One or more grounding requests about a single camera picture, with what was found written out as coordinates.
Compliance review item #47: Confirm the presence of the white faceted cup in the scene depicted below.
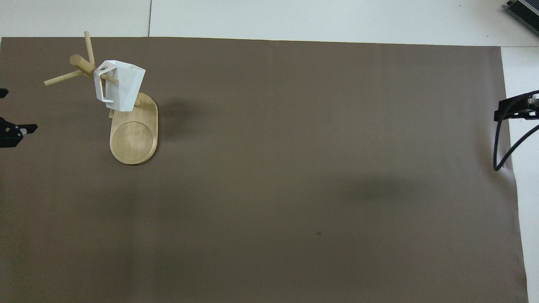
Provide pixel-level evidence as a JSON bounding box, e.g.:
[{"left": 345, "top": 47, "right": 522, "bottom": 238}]
[{"left": 93, "top": 60, "right": 146, "bottom": 112}]

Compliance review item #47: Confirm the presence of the wooden cup rack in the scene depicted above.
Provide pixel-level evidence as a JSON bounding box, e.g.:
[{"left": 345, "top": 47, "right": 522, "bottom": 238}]
[{"left": 44, "top": 31, "right": 159, "bottom": 165}]

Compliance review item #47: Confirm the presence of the grey ribbed electronic box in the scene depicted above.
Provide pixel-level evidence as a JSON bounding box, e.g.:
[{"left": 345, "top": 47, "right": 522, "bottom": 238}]
[{"left": 505, "top": 0, "right": 539, "bottom": 37}]

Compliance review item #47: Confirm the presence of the black cable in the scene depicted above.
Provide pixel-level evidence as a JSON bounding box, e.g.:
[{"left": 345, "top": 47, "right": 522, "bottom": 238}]
[{"left": 493, "top": 90, "right": 539, "bottom": 171}]

